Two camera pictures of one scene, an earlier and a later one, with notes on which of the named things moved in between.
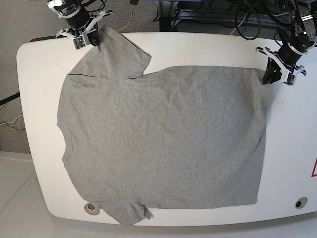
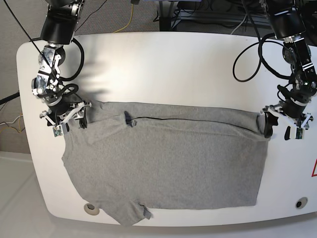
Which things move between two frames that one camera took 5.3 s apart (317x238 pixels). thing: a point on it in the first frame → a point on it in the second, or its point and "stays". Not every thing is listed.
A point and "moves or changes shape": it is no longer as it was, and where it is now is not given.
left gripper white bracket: x=93 y=36 → x=83 y=122
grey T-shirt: x=178 y=137 moves or changes shape
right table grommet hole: x=301 y=202 stays
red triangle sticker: x=312 y=174 stays
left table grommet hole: x=91 y=209 stays
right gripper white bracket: x=274 y=71 → x=272 y=113
